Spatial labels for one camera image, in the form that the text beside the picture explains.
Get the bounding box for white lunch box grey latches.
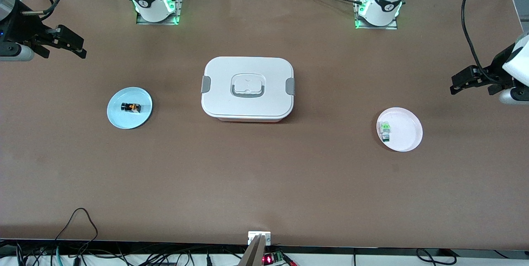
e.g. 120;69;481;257
201;56;296;123

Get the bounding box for light pink round plate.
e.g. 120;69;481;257
376;107;423;152

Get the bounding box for light blue round plate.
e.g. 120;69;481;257
107;87;153;130

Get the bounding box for red display electronics board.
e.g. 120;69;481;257
263;251;286;265

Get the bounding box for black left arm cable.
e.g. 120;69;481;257
462;0;503;85

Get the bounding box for green and white switch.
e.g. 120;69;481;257
379;121;392;143

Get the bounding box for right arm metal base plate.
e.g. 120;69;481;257
136;0;185;26

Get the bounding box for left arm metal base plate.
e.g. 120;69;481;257
353;0;399;30

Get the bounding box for black coiled cable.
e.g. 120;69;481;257
415;248;458;265

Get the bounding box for black looped thin cable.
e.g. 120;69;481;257
54;208;99;266

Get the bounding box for white table edge bracket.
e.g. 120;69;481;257
248;231;272;246

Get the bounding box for grey metal camera bar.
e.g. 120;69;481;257
239;235;267;266

